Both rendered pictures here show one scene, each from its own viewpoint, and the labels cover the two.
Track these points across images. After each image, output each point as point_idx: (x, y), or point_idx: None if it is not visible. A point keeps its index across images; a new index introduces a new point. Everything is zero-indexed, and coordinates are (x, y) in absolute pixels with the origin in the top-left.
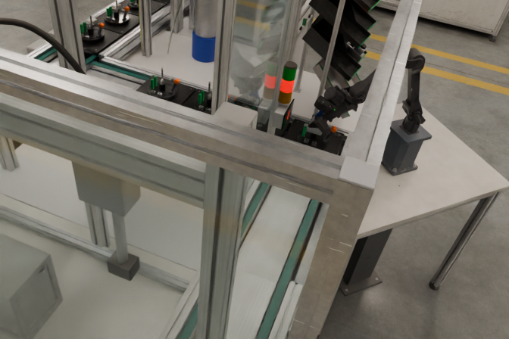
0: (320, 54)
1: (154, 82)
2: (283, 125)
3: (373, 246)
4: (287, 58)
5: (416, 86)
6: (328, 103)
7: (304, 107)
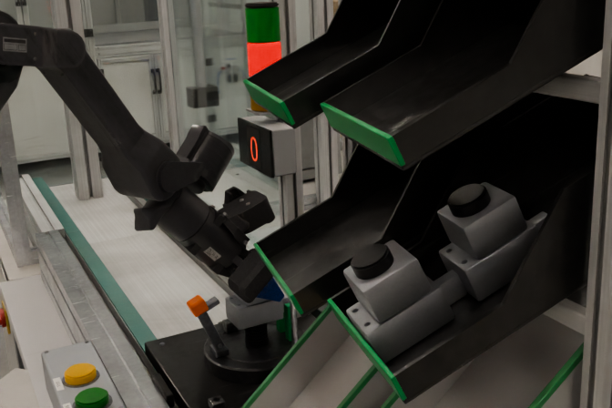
0: (405, 170)
1: None
2: (241, 152)
3: None
4: None
5: None
6: (229, 211)
7: None
